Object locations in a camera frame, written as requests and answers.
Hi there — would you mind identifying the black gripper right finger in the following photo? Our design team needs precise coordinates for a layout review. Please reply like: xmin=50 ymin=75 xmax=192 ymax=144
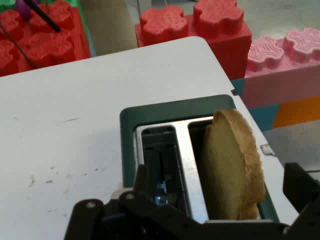
xmin=281 ymin=162 xmax=320 ymax=240

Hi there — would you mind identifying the teal and silver toaster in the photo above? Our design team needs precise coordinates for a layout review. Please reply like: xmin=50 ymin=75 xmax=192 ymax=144
xmin=119 ymin=94 xmax=281 ymax=224

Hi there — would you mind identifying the red two-stud foam block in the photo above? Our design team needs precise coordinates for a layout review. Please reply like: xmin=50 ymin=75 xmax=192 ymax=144
xmin=134 ymin=0 xmax=253 ymax=81

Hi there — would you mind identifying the thin black cable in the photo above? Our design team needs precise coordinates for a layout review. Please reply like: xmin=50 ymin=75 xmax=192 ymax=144
xmin=0 ymin=20 xmax=39 ymax=70

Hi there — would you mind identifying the black rod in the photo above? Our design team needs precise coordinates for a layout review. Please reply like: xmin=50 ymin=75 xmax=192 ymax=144
xmin=24 ymin=0 xmax=62 ymax=33

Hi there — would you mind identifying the purple round object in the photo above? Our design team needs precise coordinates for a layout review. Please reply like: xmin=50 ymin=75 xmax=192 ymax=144
xmin=15 ymin=0 xmax=33 ymax=20

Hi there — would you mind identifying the orange foam block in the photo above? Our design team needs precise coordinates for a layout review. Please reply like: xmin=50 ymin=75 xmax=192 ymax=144
xmin=271 ymin=95 xmax=320 ymax=130

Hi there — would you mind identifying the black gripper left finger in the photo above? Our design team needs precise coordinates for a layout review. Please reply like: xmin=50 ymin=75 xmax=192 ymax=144
xmin=63 ymin=164 xmax=209 ymax=240

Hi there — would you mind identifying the toasted bread slice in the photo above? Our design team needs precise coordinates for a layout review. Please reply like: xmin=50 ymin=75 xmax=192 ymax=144
xmin=199 ymin=108 xmax=267 ymax=221

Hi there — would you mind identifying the pink foam block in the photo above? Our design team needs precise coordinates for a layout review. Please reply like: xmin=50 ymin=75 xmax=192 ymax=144
xmin=241 ymin=27 xmax=320 ymax=110

